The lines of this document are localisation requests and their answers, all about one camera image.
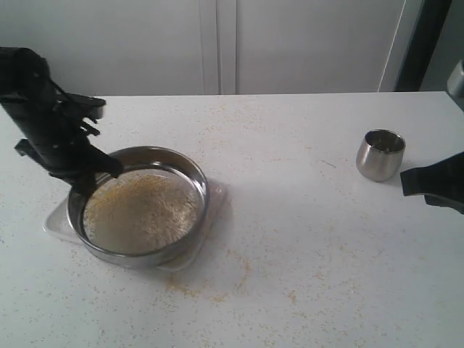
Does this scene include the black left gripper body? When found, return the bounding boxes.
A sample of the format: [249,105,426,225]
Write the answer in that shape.
[14,104,99,172]

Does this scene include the stainless steel cup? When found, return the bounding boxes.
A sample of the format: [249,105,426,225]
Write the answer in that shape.
[356,129,406,182]

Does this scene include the round steel mesh sieve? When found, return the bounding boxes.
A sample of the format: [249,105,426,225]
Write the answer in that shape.
[67,146,211,269]

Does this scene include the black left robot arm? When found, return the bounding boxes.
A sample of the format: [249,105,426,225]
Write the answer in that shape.
[1,47,123,196]

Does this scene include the white rectangular plastic tray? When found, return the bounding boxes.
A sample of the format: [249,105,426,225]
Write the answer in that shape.
[43,180,227,272]

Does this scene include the white rice grains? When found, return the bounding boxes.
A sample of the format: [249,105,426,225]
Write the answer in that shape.
[83,173,199,254]

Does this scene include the white cabinet with doors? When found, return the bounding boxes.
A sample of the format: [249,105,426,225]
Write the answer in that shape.
[1,1,423,96]

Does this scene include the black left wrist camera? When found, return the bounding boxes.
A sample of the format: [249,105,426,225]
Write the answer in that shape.
[57,94,106,120]

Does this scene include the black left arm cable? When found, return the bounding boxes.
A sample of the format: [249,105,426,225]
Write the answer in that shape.
[46,78,84,113]

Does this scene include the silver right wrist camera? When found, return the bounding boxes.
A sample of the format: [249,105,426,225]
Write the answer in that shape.
[447,60,464,99]

